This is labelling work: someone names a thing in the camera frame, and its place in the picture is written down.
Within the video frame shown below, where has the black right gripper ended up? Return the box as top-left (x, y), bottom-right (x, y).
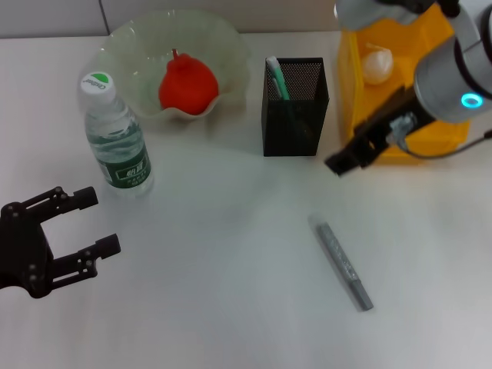
top-left (324, 86), bottom-right (437, 177)

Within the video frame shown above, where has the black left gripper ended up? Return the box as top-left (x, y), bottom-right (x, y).
top-left (0, 186), bottom-right (121, 300)

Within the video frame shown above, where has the clear green-label water bottle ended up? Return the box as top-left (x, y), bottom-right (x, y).
top-left (79, 70), bottom-right (154, 198)

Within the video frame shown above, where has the grey marker pen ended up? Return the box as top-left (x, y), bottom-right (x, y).
top-left (307, 214), bottom-right (374, 311)

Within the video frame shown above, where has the white paper ball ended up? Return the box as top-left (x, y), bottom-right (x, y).
top-left (361, 43), bottom-right (395, 85)

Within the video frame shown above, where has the mint green pen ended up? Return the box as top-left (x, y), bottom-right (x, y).
top-left (265, 56), bottom-right (299, 142)

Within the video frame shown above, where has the black mesh pen holder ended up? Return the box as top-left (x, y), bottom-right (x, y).
top-left (262, 57), bottom-right (330, 158)

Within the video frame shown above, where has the orange-red toy fruit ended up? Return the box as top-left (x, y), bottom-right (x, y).
top-left (158, 48), bottom-right (220, 115)

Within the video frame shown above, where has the translucent wavy fruit bowl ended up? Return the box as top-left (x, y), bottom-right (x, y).
top-left (78, 10), bottom-right (251, 123)

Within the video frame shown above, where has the yellow plastic bin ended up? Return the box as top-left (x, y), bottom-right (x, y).
top-left (337, 3), bottom-right (470, 166)

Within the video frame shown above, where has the grey right arm cable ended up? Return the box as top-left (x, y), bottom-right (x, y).
top-left (397, 130), bottom-right (492, 159)

